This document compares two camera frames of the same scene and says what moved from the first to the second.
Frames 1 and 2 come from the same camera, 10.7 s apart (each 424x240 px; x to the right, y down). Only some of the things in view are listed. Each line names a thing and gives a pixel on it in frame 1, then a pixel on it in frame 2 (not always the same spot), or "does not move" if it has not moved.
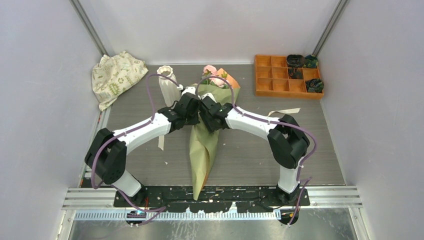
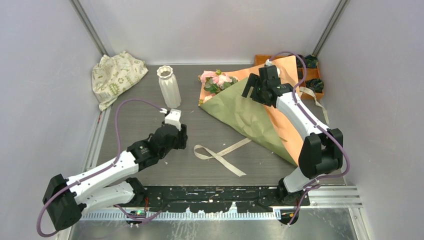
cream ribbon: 171,100 → 308,90
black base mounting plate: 215,199 does not move
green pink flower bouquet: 202,143 → 221,94
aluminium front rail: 94,203 does not move
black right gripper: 210,128 → 252,81
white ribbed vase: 169,92 does not move
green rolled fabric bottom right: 315,85 does not move
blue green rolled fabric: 311,61 does not move
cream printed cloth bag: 113,74 does not move
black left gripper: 196,120 → 182,137
